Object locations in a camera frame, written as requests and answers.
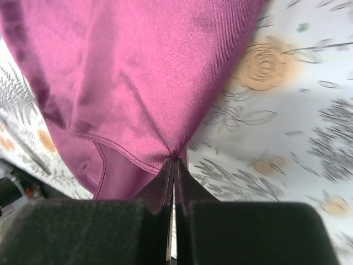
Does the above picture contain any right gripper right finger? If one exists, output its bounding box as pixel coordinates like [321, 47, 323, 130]
[174, 159, 339, 265]

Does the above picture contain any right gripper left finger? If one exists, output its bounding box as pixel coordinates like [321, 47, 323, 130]
[1, 158, 174, 264]

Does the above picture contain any purple satin napkin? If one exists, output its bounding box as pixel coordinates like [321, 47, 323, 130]
[1, 1, 264, 199]

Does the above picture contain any floral tablecloth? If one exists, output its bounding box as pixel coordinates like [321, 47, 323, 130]
[1, 1, 352, 264]

